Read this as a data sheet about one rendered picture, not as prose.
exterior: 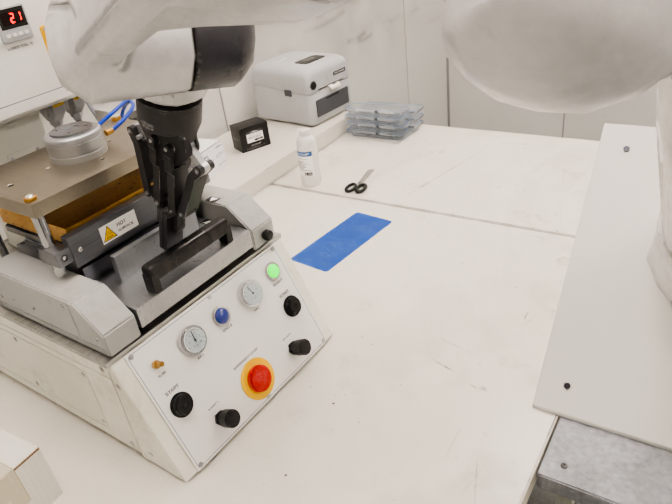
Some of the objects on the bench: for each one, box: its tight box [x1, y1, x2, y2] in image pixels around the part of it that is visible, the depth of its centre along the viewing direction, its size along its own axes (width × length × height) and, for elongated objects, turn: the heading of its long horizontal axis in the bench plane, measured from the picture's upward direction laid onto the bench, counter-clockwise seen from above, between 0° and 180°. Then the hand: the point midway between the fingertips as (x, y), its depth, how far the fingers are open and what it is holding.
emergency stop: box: [247, 365, 272, 392], centre depth 90 cm, size 2×4×4 cm, turn 157°
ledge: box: [206, 110, 350, 197], centre depth 172 cm, size 30×84×4 cm, turn 159°
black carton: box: [229, 117, 271, 153], centre depth 170 cm, size 6×9×7 cm
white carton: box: [198, 138, 227, 179], centre depth 154 cm, size 12×23×7 cm, turn 168°
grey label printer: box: [251, 51, 351, 126], centre depth 187 cm, size 25×20×17 cm
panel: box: [123, 244, 327, 472], centre depth 89 cm, size 2×30×19 cm, turn 157°
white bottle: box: [296, 127, 321, 187], centre depth 153 cm, size 5×5×14 cm
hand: (171, 226), depth 84 cm, fingers closed
